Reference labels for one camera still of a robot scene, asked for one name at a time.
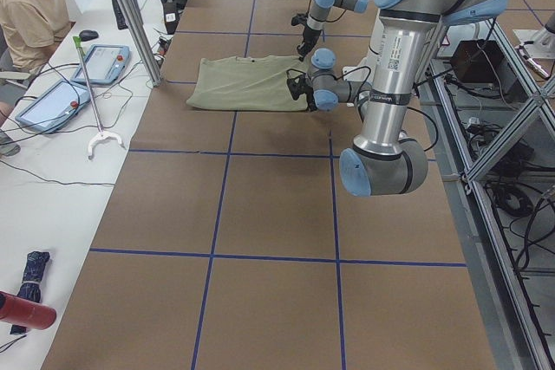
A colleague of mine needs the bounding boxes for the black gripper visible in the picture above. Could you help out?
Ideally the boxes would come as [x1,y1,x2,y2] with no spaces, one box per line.
[287,75,313,104]
[296,25,323,62]

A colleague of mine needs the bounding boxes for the green long-sleeve shirt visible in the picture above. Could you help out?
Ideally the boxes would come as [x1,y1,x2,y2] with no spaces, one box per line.
[186,55,308,112]

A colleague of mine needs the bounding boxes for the black power box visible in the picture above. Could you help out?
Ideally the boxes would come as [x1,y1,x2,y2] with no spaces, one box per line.
[449,40,504,84]

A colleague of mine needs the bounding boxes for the brown table mat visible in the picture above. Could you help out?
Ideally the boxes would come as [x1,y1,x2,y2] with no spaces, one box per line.
[43,0,495,369]

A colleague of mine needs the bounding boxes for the black keyboard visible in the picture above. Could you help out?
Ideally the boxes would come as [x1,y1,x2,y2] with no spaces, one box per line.
[111,0,127,30]

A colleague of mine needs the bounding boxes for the far blue teach pendant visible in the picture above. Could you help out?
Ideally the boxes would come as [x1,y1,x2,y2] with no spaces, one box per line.
[77,44,130,86]

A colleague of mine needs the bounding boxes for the blue teach pendant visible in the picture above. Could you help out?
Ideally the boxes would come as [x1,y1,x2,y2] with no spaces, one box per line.
[77,44,130,86]
[15,81,90,133]

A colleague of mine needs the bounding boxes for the black computer mouse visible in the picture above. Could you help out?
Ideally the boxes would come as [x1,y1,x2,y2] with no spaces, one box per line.
[79,29,99,42]

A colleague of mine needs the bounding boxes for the white reacher grabber stick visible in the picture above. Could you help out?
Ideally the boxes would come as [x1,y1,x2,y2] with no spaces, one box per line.
[72,36,125,160]

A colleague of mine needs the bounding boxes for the near blue teach pendant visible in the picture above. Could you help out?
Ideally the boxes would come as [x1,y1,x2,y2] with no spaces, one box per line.
[15,81,90,133]

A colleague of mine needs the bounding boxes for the seated person beige shirt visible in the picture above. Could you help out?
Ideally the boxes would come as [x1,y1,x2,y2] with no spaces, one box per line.
[1,0,74,74]

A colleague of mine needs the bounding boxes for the folded dark blue umbrella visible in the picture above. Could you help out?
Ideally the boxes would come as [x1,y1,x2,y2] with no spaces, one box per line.
[16,250,50,324]

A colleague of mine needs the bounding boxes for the red object corner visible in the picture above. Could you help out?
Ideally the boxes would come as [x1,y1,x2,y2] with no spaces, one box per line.
[1,292,57,330]

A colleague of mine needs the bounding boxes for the aluminium frame post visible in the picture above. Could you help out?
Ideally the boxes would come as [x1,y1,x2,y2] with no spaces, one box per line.
[117,0,161,87]

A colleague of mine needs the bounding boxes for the aluminium table frame rail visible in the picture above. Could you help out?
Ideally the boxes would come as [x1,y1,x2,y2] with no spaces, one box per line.
[421,10,554,369]

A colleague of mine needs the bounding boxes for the black cables under frame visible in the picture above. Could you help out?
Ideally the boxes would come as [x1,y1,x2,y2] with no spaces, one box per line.
[459,114,555,345]

